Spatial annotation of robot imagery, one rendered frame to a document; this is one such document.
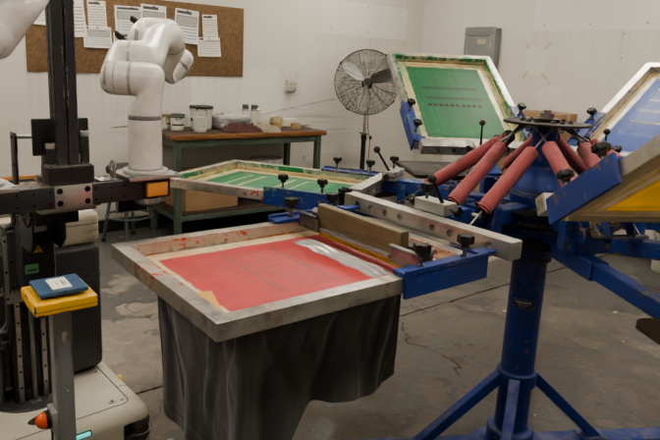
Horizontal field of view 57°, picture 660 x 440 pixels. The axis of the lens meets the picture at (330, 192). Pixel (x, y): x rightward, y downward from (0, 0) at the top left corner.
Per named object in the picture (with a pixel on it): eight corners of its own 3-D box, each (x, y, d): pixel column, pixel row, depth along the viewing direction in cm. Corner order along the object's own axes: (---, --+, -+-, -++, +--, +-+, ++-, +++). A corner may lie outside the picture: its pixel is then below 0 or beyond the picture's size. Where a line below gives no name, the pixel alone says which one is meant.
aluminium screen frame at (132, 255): (216, 343, 114) (216, 323, 113) (110, 257, 159) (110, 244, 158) (484, 272, 162) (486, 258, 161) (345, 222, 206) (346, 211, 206)
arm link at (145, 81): (161, 121, 172) (160, 63, 169) (113, 119, 171) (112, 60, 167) (167, 118, 181) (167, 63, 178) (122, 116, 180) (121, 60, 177)
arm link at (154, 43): (182, 7, 194) (122, 4, 192) (164, 76, 168) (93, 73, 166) (186, 46, 204) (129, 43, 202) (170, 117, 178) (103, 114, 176)
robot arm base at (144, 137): (111, 168, 182) (110, 116, 179) (151, 165, 190) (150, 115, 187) (134, 177, 171) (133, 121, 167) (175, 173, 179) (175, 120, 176)
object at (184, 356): (236, 506, 133) (239, 321, 124) (154, 410, 168) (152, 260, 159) (247, 500, 135) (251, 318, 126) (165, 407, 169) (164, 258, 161)
